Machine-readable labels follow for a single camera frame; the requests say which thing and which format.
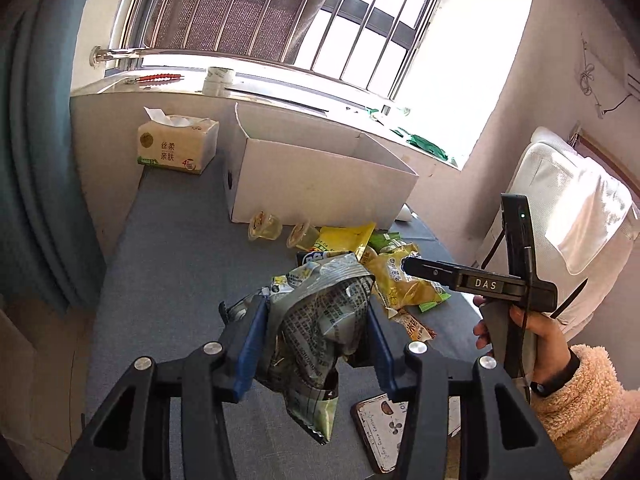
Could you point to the red beaded tool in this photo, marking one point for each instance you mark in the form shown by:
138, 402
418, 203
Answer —
164, 78

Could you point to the smartphone with white case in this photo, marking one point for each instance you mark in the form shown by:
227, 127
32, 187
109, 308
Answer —
380, 424

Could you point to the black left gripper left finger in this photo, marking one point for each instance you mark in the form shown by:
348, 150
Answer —
130, 434

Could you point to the small brown snack packet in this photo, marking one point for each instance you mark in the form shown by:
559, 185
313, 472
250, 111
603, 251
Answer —
414, 328

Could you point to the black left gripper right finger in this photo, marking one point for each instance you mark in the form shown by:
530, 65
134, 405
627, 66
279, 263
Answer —
463, 412

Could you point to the yellow jelly cup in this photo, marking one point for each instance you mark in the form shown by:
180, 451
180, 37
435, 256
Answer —
264, 226
303, 236

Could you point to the grey hanging cloth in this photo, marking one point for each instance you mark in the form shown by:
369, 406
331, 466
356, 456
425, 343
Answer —
270, 30

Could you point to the silver grey snack bag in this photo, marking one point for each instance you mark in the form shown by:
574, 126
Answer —
317, 314

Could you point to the white paper cup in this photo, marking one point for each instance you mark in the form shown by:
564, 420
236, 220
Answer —
217, 81

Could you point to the fuzzy beige sleeve forearm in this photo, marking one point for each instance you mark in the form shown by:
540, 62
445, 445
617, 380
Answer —
591, 417

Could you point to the tissue pack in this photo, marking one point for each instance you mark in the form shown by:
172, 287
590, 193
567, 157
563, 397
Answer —
176, 142

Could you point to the white cushioned chair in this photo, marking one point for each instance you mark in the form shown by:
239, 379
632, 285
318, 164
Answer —
585, 224

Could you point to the yellow chips bag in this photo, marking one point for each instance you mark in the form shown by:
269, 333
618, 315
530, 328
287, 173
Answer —
394, 287

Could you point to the green cloth on sill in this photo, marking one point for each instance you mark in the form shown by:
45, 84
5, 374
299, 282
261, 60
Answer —
411, 139

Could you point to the metal window railing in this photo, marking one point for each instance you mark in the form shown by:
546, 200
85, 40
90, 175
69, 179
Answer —
367, 44

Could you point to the green white snack packet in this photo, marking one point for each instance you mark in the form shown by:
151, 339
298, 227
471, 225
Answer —
381, 241

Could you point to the yellow snack packet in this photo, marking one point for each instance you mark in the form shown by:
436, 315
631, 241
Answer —
344, 239

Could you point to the person's right hand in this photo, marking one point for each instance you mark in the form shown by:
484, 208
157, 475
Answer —
553, 352

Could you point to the white cardboard box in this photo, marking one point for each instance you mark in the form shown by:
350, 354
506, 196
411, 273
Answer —
307, 168

